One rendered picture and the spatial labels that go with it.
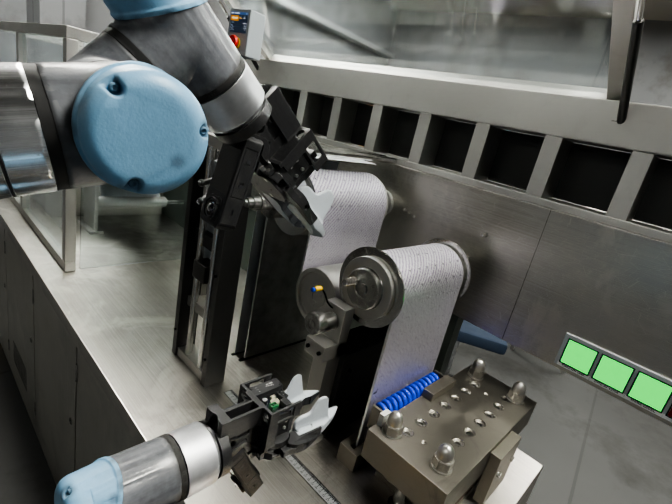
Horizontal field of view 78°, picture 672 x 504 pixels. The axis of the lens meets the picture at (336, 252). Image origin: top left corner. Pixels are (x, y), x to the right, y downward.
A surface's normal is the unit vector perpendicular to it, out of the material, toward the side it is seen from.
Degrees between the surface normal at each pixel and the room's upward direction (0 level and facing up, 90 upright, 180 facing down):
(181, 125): 90
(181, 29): 96
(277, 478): 0
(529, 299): 90
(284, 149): 50
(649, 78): 90
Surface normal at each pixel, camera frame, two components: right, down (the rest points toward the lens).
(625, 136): -0.68, 0.08
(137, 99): 0.59, 0.37
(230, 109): 0.33, 0.68
